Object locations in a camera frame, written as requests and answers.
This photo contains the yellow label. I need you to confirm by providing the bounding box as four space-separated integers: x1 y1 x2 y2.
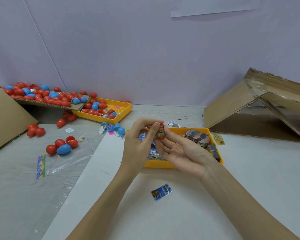
211 133 226 145

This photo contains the person's left hand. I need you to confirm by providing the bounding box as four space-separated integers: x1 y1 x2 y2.
120 118 165 177

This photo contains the brown cardboard sheet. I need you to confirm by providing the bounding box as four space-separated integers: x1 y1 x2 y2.
15 97 91 111

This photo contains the torn flattened cardboard box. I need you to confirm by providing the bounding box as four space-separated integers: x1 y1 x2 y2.
203 67 300 144

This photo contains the person's right hand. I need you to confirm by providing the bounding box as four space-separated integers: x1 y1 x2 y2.
154 126 225 180

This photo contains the tall brown cardboard box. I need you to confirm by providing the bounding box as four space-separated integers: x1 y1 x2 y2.
0 77 39 155

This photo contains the pile of plastic eggs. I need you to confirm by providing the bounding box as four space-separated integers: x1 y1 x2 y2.
0 82 132 157

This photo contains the person's left forearm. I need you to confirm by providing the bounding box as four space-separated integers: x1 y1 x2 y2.
66 167 138 240

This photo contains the white paper sign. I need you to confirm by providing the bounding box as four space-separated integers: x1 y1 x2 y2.
170 0 263 18

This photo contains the single red plastic egg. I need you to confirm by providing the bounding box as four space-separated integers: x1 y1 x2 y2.
156 123 167 141

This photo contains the blue packet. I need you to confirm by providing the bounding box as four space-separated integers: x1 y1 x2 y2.
150 183 173 201

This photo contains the yellow plastic tray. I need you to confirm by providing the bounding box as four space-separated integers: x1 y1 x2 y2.
142 127 225 169

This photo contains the clear bag with coloured label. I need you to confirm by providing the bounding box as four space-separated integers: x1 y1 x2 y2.
36 142 96 180

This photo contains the yellow tray under eggs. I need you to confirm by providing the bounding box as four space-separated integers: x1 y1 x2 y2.
72 98 133 125

